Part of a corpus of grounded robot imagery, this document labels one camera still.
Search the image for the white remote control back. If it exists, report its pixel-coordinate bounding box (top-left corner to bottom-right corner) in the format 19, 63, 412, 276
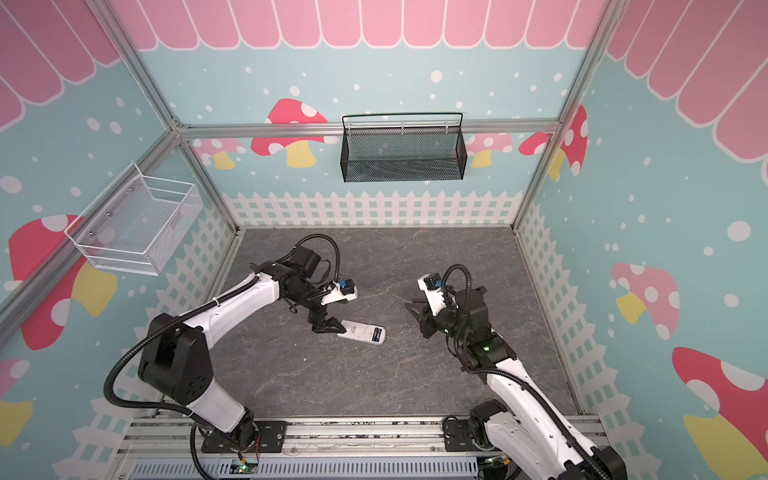
337, 320, 386, 345

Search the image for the clear handle screwdriver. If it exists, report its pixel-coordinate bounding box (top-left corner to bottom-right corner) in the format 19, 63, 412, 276
390, 293, 426, 304

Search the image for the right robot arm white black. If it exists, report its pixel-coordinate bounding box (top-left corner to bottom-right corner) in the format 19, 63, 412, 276
406, 276, 628, 479

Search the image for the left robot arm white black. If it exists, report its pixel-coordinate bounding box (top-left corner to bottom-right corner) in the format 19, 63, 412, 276
139, 246, 357, 438

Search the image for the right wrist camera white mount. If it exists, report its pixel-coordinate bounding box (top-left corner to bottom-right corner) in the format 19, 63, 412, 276
417, 273, 450, 316

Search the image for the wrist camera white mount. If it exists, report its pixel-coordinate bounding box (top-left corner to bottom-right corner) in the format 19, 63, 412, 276
321, 279, 358, 305
417, 273, 450, 316

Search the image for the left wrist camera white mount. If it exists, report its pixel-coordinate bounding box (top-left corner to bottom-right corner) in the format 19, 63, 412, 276
321, 279, 358, 305

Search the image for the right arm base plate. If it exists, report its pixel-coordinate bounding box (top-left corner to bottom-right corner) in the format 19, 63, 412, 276
441, 412, 527, 454

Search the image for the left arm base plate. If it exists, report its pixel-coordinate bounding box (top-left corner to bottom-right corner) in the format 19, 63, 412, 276
202, 420, 288, 454

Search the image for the black mesh wall basket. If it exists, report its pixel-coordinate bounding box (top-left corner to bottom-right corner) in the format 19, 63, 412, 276
340, 112, 468, 183

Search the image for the white wire wall basket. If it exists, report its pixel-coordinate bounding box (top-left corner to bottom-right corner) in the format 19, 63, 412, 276
64, 164, 203, 276

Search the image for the aluminium front rail frame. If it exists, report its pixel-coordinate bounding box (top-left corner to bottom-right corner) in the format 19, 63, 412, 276
106, 413, 580, 479

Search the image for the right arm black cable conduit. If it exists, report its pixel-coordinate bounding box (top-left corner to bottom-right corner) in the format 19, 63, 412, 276
461, 353, 613, 480

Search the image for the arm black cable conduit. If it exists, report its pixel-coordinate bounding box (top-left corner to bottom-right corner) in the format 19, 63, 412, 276
461, 353, 613, 480
103, 275, 265, 418

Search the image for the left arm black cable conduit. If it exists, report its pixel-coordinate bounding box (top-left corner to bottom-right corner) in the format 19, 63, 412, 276
103, 275, 265, 418

